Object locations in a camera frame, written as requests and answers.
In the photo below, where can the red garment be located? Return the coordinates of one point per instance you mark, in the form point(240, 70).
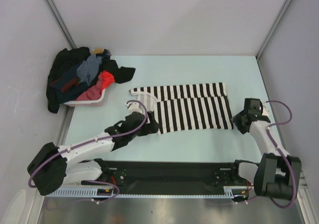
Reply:
point(107, 80)

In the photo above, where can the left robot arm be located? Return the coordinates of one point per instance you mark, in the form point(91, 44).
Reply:
point(54, 166)

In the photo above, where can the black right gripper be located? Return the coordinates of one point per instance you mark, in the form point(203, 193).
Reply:
point(241, 129)

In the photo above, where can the pink garment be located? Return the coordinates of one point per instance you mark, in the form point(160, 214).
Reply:
point(93, 93)

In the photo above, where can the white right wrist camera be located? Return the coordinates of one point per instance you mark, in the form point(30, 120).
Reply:
point(265, 110)

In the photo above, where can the grey blue garment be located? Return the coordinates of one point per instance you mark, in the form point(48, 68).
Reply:
point(89, 68)

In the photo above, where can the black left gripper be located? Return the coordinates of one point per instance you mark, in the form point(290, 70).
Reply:
point(149, 127)

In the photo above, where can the navy maroon garment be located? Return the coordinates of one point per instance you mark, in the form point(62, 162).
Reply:
point(69, 86)

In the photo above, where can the pink plastic basket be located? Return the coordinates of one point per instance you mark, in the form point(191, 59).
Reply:
point(92, 103)

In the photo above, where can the black white striped tank top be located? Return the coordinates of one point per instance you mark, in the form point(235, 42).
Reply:
point(187, 107)

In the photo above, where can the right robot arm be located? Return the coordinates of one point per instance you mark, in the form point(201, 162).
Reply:
point(278, 173)

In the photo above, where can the black garment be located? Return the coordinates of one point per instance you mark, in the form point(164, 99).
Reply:
point(66, 59)

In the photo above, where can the tan garment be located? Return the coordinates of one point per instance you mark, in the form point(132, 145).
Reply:
point(97, 51)

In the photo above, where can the white slotted cable duct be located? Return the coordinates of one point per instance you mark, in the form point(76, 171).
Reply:
point(152, 191)

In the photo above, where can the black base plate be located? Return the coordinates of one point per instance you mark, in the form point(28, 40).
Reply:
point(130, 173)

